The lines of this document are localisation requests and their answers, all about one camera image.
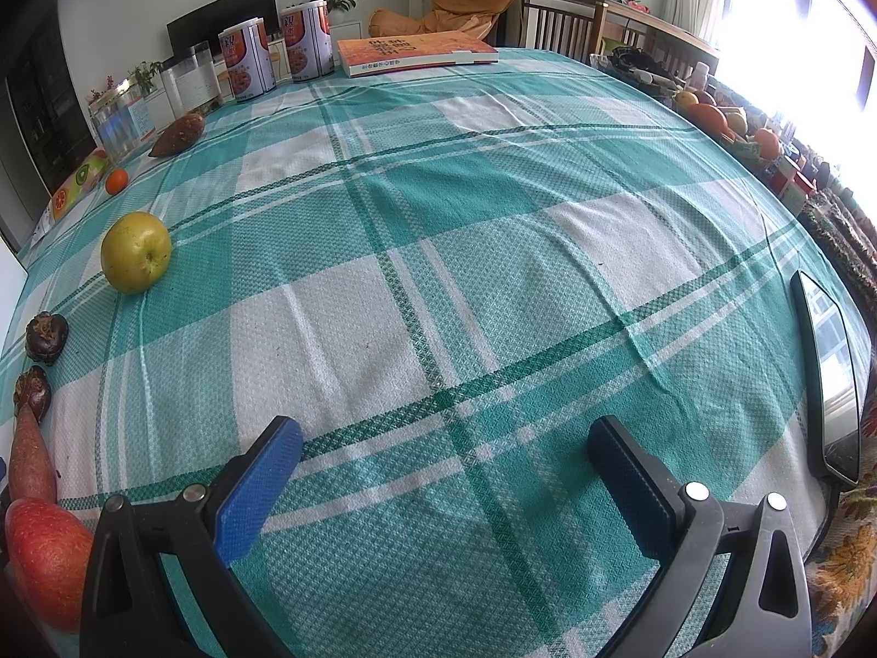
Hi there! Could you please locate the wooden chair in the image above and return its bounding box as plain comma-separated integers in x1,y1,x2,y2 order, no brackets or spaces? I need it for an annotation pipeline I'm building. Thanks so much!
521,0,607,59

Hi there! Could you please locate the black television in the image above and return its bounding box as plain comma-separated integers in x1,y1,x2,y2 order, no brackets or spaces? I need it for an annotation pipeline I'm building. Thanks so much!
166,0,278,56

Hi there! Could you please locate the green white checked tablecloth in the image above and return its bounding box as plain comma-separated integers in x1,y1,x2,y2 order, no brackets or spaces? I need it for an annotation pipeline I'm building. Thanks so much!
0,48,868,658

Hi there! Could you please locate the black phone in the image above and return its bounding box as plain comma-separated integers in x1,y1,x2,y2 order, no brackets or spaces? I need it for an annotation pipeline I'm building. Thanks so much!
790,270,863,487

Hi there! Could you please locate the orange beanbag chair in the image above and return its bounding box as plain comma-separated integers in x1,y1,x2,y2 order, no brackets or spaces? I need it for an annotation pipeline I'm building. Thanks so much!
368,0,516,42

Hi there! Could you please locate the red apple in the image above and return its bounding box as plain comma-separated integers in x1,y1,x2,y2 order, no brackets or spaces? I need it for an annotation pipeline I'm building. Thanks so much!
4,497,93,635

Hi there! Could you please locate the fruit print snack packet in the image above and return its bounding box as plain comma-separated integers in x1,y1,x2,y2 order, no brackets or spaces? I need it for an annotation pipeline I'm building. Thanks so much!
49,148,111,222

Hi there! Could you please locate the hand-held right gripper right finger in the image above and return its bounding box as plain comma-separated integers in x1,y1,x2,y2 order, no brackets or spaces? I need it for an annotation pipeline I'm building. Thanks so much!
588,415,813,658

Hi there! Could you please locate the wooden table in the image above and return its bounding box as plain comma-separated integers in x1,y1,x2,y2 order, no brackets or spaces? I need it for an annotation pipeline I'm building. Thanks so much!
596,0,720,76

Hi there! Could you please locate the orange book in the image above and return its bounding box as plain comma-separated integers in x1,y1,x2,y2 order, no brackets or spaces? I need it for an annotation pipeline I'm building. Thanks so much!
335,33,500,78

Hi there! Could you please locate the clear jar black lid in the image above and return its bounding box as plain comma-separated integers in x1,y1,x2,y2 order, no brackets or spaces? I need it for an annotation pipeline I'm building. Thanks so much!
160,41,221,117

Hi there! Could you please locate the floral cloth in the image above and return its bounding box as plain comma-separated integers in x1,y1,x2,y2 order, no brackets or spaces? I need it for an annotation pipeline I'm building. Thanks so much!
801,398,877,658

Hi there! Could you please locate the reddish sweet potato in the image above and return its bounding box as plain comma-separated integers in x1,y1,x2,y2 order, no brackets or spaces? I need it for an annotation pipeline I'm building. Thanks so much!
8,403,59,504

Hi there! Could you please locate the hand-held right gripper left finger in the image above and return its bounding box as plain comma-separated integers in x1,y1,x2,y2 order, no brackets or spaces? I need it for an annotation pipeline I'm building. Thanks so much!
81,415,304,658

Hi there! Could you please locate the dark glass cabinet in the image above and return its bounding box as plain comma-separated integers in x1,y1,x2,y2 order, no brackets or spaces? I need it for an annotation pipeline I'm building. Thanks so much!
0,34,97,220

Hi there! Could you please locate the white board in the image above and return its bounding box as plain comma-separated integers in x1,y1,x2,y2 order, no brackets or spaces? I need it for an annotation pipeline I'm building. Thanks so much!
0,233,29,330

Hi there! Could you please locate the dark purple mangosteen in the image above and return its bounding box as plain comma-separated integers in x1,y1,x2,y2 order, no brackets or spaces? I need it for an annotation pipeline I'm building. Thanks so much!
14,365,52,424
25,311,70,364

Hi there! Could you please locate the yellow-green apple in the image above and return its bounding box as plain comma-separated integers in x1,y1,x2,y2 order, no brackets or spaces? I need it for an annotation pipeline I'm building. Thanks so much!
100,212,172,294

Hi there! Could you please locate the dark brown sweet potato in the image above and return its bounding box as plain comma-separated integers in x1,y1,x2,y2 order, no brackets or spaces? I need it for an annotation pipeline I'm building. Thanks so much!
149,113,205,158

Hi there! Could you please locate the red white tin can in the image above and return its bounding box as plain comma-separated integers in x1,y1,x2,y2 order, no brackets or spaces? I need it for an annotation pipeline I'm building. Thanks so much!
218,15,277,105
280,0,337,84

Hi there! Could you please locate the clear jar gold lid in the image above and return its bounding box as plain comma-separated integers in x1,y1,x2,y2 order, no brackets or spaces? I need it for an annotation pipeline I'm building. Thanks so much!
88,78,155,155

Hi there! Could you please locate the black bag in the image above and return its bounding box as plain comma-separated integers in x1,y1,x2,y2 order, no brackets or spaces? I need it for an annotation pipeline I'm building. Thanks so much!
593,47,676,87

